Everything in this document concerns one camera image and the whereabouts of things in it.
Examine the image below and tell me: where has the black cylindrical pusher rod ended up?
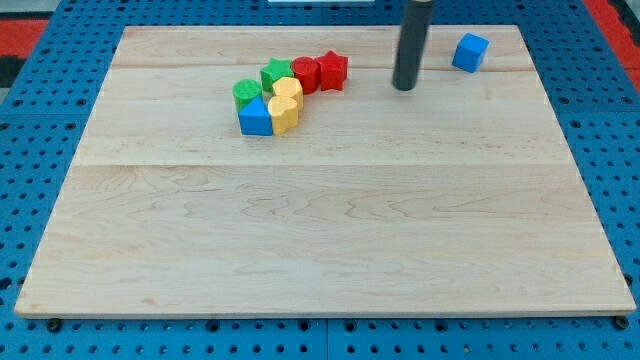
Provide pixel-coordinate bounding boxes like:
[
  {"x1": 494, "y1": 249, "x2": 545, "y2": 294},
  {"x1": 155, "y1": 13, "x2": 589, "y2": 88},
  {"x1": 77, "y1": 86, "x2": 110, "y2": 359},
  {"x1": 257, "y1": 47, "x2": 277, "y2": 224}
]
[{"x1": 392, "y1": 0, "x2": 433, "y2": 91}]

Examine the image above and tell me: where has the red star block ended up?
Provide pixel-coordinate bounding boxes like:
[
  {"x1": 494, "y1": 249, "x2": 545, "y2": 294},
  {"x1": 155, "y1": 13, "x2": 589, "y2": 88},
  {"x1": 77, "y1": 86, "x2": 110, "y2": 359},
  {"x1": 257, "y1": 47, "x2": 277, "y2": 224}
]
[{"x1": 316, "y1": 50, "x2": 348, "y2": 91}]

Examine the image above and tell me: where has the green star block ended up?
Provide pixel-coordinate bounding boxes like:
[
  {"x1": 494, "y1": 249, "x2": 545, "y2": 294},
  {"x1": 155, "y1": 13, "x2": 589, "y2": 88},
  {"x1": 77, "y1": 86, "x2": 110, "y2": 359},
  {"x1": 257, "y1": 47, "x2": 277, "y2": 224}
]
[{"x1": 260, "y1": 58, "x2": 294, "y2": 92}]

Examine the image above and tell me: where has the blue cube block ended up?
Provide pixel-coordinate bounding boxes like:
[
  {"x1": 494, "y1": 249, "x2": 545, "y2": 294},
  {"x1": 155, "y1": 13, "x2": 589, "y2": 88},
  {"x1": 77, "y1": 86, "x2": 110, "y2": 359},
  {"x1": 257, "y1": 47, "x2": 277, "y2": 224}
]
[{"x1": 452, "y1": 33, "x2": 490, "y2": 73}]

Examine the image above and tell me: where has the red cylinder block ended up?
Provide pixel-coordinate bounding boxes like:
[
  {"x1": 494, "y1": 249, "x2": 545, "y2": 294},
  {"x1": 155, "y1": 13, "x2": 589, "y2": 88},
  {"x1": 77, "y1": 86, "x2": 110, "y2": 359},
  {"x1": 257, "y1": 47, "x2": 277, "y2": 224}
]
[{"x1": 291, "y1": 57, "x2": 320, "y2": 95}]

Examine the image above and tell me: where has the yellow hexagon block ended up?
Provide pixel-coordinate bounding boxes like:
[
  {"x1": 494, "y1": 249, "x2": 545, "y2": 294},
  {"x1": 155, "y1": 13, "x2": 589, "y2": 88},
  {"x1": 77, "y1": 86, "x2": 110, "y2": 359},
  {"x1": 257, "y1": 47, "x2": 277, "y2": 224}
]
[{"x1": 272, "y1": 77, "x2": 304, "y2": 110}]

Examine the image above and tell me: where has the yellow heart block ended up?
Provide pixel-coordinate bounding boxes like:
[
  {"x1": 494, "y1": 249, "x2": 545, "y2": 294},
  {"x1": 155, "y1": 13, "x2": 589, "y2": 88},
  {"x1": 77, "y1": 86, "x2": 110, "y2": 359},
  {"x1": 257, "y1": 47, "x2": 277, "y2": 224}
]
[{"x1": 267, "y1": 96, "x2": 299, "y2": 135}]

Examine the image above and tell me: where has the green cylinder block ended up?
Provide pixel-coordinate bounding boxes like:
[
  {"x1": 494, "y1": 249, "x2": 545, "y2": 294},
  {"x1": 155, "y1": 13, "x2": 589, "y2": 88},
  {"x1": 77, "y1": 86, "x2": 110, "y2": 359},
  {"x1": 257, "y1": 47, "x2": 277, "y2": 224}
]
[{"x1": 232, "y1": 79, "x2": 262, "y2": 112}]

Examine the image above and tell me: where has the light wooden board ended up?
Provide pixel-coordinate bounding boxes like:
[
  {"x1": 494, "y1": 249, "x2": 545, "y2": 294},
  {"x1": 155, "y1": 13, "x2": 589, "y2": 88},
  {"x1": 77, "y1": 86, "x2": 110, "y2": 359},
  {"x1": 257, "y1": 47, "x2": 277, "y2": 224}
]
[{"x1": 15, "y1": 25, "x2": 636, "y2": 319}]

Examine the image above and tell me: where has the blue triangle block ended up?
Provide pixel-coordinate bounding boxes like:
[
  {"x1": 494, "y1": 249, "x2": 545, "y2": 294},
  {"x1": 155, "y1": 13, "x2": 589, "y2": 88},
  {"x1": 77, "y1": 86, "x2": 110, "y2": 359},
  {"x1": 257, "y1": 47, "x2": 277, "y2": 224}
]
[{"x1": 238, "y1": 97, "x2": 273, "y2": 136}]

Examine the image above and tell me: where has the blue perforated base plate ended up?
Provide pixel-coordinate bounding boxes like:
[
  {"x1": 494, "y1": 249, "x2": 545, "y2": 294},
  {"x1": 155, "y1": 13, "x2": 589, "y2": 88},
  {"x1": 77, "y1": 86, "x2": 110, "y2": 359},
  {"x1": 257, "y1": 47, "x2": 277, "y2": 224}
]
[{"x1": 1, "y1": 0, "x2": 639, "y2": 359}]

